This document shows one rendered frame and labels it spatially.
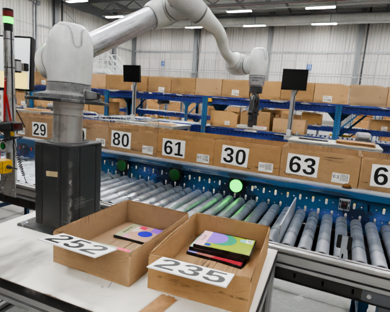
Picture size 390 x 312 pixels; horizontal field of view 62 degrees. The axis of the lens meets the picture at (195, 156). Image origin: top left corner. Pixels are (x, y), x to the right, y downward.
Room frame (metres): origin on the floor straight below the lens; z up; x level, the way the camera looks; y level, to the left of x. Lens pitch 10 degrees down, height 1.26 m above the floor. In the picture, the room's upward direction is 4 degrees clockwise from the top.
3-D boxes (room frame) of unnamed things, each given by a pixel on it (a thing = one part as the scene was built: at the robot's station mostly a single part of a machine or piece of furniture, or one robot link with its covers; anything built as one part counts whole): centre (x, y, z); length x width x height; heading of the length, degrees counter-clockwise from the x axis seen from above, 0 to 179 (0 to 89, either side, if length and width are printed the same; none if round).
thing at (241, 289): (0.95, -0.09, 0.80); 0.38 x 0.28 x 0.10; 161
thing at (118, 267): (1.04, 0.21, 0.80); 0.38 x 0.28 x 0.10; 157
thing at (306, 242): (1.39, -0.53, 0.72); 0.52 x 0.05 x 0.05; 156
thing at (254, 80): (1.91, -0.32, 1.40); 0.09 x 0.09 x 0.06
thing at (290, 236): (1.41, -0.47, 0.72); 0.52 x 0.05 x 0.05; 156
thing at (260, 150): (1.97, -0.35, 0.96); 0.39 x 0.29 x 0.17; 66
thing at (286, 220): (1.43, -0.44, 0.76); 0.46 x 0.01 x 0.09; 156
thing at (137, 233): (1.13, 0.16, 0.76); 0.19 x 0.14 x 0.02; 68
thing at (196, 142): (2.12, 0.01, 0.96); 0.39 x 0.29 x 0.17; 66
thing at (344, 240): (1.09, -0.55, 0.78); 0.05 x 0.01 x 0.11; 66
